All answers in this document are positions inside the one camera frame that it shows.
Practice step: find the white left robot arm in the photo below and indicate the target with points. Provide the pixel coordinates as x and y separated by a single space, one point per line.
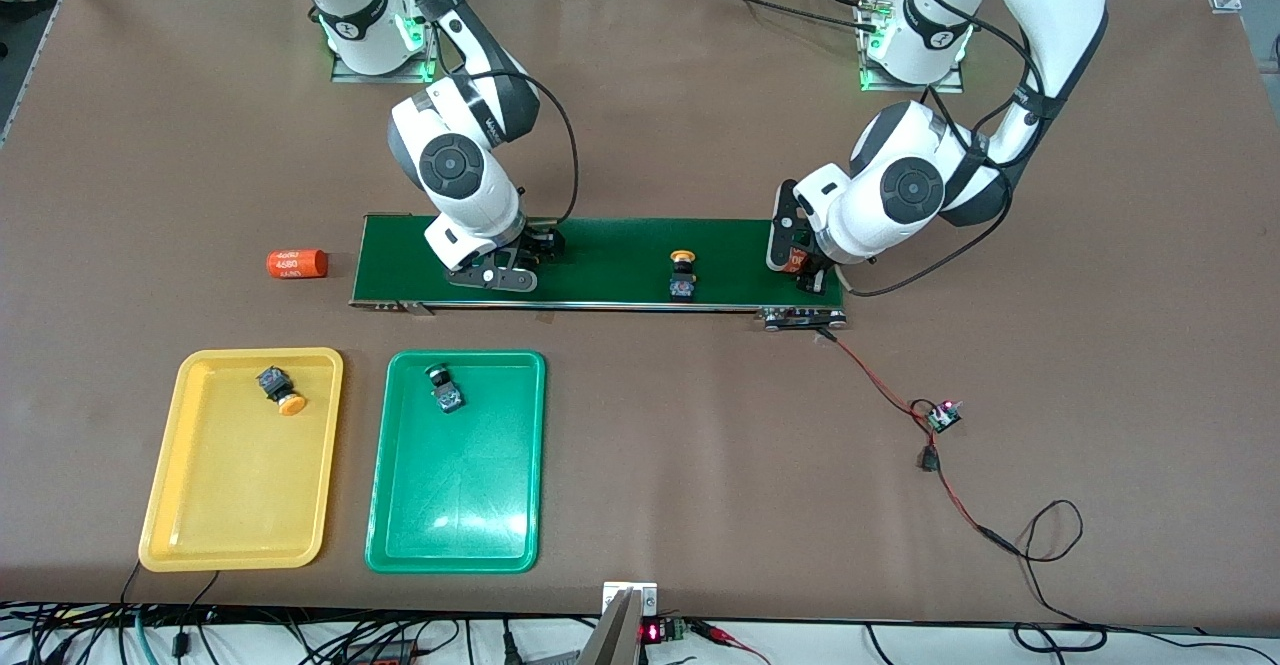
905 190

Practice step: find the yellow plastic tray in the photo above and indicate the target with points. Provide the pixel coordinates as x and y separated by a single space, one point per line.
240 485

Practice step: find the green mushroom push button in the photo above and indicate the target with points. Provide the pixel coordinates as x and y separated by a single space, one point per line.
447 400
545 245

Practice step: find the small red digit display board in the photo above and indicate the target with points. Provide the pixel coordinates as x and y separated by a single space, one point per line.
662 631

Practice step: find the orange cylinder with 4680 print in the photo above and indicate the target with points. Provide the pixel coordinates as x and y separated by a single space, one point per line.
297 264
797 263

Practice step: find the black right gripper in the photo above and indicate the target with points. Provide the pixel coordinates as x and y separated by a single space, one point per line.
541 242

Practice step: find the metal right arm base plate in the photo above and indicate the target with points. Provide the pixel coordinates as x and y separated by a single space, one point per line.
437 45

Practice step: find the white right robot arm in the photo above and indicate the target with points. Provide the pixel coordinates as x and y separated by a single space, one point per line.
450 165

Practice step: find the yellow mushroom push button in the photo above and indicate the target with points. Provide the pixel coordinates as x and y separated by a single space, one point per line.
683 285
272 382

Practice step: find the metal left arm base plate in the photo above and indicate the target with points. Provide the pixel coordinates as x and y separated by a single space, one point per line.
870 55

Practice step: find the green plastic tray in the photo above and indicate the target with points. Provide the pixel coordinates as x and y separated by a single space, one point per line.
455 485

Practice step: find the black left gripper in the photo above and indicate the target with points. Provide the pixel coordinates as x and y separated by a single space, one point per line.
821 272

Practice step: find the green conveyor belt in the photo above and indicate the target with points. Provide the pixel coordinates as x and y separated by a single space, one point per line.
620 265

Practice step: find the small controller circuit board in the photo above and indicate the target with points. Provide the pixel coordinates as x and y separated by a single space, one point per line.
941 417

